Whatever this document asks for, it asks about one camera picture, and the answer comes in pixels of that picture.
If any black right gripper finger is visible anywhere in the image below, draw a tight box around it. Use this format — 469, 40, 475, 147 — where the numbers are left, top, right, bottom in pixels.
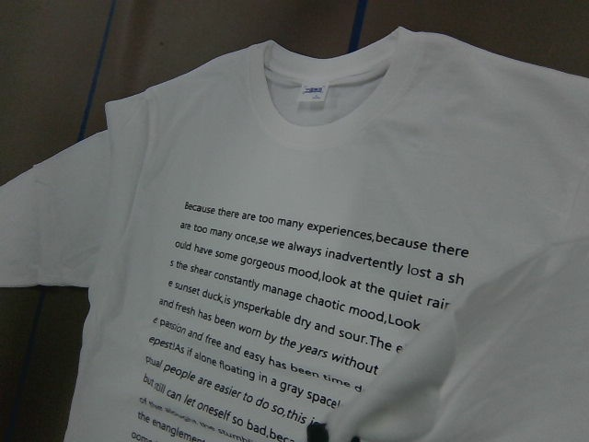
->
306, 422, 329, 442

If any white long-sleeve printed shirt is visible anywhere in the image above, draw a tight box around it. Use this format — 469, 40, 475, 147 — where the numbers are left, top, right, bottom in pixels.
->
1, 29, 588, 441

